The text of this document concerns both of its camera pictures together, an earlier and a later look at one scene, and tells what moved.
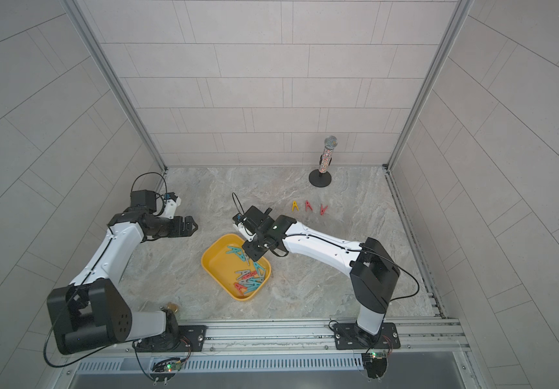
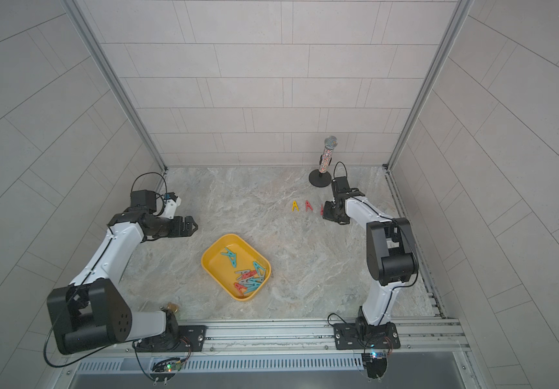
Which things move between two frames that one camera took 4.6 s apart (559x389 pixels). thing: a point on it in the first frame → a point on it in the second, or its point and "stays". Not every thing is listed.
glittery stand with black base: x=320 y=177 stays
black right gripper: x=253 y=251 → x=328 y=213
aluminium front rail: x=297 y=338 stays
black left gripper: x=178 y=230 stays
